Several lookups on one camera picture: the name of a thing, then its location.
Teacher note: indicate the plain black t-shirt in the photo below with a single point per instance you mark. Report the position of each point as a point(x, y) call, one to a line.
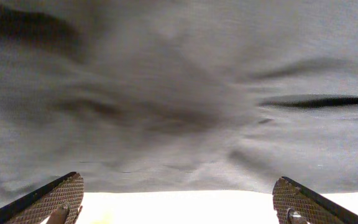
point(166, 95)

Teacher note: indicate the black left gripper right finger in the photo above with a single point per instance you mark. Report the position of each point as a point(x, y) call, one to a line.
point(296, 204)

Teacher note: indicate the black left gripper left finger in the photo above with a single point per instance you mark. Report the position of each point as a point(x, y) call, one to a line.
point(35, 207)

